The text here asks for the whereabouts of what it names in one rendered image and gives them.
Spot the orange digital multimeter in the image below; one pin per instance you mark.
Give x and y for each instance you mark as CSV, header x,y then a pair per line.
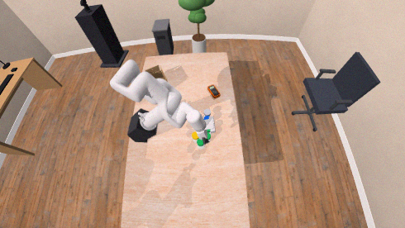
x,y
213,91

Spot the brown cardboard box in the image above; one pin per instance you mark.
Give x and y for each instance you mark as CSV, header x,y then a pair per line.
x,y
156,72

